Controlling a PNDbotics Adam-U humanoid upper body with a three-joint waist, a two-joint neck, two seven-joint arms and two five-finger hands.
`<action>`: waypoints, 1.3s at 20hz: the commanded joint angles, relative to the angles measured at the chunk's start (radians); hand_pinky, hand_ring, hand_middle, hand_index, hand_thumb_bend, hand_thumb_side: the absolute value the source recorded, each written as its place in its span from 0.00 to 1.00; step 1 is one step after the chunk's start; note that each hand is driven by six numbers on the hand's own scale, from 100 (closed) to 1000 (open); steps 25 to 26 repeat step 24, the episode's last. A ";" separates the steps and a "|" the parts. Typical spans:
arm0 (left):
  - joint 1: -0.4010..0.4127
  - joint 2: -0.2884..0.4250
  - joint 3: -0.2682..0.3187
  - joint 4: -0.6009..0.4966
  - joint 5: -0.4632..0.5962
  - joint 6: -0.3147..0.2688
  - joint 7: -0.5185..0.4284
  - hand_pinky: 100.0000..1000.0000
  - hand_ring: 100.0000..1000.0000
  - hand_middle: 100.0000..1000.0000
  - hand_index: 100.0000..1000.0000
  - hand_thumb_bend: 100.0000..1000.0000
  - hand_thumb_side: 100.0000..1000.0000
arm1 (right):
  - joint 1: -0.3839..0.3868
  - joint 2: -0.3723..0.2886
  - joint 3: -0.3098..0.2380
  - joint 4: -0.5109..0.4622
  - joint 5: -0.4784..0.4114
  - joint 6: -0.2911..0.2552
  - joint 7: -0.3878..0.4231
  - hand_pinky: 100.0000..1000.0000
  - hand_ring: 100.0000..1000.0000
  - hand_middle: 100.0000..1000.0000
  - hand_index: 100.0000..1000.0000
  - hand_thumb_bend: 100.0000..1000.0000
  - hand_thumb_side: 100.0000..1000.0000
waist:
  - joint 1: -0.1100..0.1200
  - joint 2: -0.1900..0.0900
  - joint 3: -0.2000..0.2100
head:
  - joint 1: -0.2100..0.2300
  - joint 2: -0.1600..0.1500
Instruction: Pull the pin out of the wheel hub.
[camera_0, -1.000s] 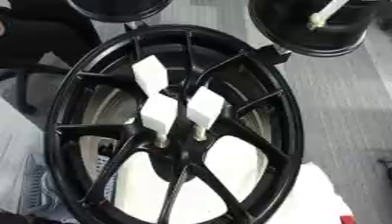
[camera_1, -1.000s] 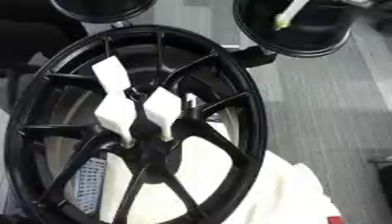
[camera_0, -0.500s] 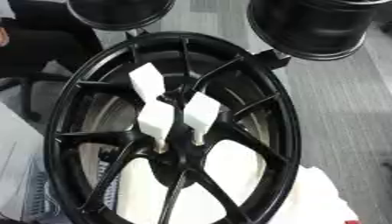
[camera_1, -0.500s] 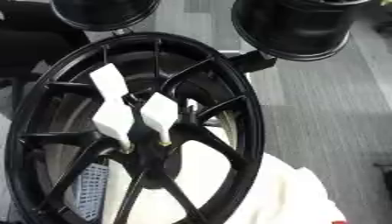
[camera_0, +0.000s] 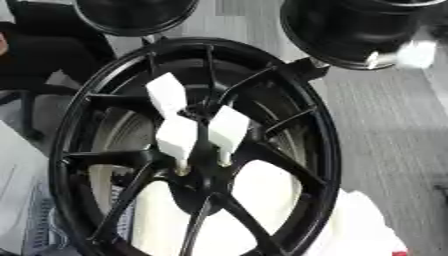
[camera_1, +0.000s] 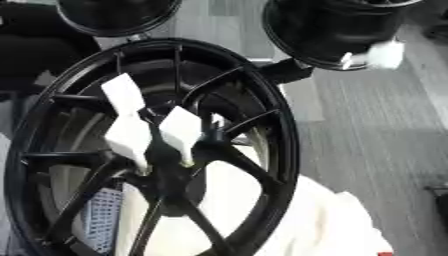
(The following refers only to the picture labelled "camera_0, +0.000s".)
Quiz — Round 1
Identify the white pin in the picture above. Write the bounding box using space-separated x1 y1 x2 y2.
143 72 189 120
154 115 200 176
206 104 252 168

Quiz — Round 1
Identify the black spoked wheel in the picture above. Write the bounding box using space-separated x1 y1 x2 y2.
47 36 343 256

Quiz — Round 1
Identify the black round wheel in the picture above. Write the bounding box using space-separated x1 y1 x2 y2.
71 0 202 37
278 0 448 71

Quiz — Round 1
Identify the black chair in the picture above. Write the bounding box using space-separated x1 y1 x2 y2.
0 0 119 141

